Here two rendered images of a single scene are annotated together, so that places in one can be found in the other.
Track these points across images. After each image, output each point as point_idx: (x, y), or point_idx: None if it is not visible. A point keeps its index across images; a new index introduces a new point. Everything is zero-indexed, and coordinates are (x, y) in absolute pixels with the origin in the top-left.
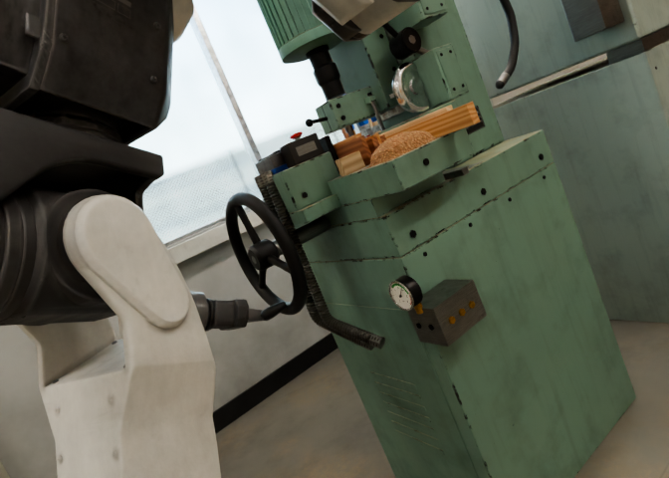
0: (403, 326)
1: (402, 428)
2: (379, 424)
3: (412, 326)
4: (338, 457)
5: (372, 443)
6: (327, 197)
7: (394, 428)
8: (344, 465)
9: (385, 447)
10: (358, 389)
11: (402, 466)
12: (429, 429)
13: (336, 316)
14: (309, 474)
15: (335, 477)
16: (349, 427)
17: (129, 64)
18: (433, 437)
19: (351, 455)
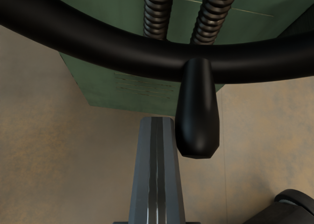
0: (236, 30)
1: (128, 90)
2: (93, 87)
3: (253, 32)
4: (20, 105)
5: (45, 84)
6: None
7: (116, 89)
8: (34, 110)
9: (89, 96)
10: (73, 69)
11: (105, 102)
12: (168, 91)
13: None
14: (1, 130)
15: (34, 122)
16: (5, 75)
17: None
18: (167, 93)
19: (33, 100)
